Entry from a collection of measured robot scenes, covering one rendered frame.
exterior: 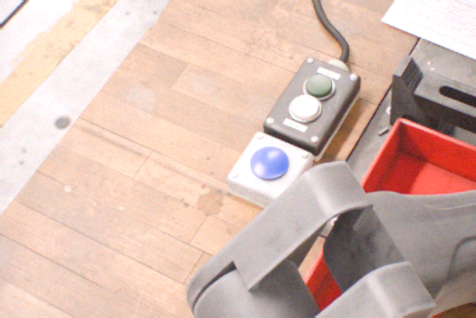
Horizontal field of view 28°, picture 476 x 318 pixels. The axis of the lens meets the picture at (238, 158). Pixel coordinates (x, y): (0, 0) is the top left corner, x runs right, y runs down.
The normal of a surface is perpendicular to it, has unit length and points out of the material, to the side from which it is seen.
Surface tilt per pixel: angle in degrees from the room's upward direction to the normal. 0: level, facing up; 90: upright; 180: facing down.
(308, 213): 38
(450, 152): 90
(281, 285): 30
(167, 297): 0
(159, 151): 0
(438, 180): 0
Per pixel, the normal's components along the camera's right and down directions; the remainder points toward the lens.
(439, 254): 0.33, -0.66
